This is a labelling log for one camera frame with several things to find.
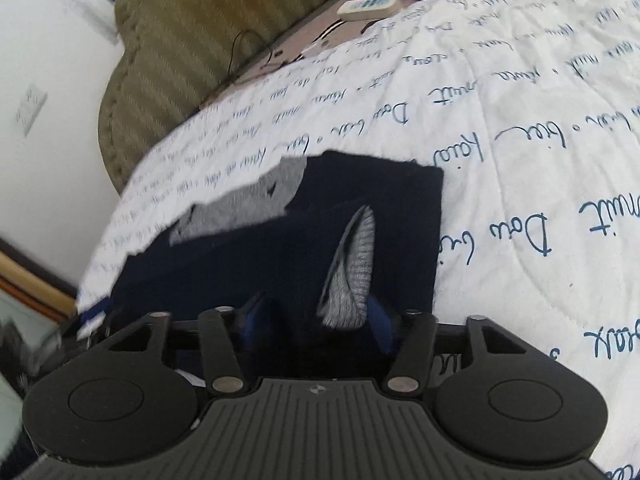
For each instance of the olive striped pillow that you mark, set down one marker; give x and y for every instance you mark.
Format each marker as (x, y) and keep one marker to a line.
(200, 20)

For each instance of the white wall socket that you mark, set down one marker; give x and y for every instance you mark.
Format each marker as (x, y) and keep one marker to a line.
(29, 109)

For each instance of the white remote control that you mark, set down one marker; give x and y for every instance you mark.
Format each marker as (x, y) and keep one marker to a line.
(367, 6)

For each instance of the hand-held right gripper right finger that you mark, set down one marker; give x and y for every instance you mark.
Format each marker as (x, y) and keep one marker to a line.
(383, 329)

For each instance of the navy and grey sock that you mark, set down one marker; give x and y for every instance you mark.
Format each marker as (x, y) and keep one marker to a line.
(360, 180)
(260, 270)

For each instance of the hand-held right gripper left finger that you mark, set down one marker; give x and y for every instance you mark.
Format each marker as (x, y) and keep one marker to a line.
(255, 324)

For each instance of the white script-printed blanket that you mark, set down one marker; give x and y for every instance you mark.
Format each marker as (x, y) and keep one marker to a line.
(500, 160)

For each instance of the wooden trim strip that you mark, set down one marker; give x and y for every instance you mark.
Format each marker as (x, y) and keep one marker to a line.
(35, 282)

